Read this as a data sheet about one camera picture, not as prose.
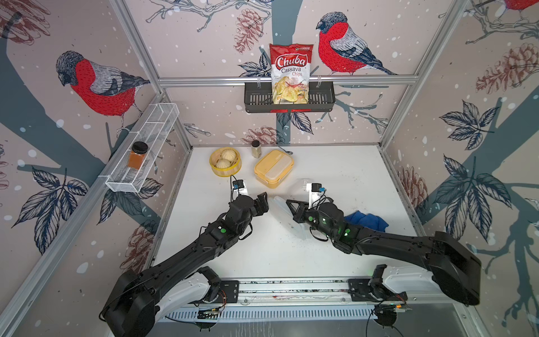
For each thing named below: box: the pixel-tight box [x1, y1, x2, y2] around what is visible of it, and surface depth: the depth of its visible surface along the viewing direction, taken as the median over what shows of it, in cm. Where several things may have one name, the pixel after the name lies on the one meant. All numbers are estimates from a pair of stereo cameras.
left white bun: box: [215, 157, 232, 170], surface depth 108 cm
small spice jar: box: [251, 139, 263, 159], surface depth 113 cm
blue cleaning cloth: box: [343, 210, 390, 233], surface depth 90 cm
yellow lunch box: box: [254, 150, 295, 189], surface depth 103 cm
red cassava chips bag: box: [269, 43, 314, 105], surface depth 87 cm
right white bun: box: [221, 148, 237, 162], surface depth 112 cm
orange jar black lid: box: [127, 141, 149, 171], surface depth 68 cm
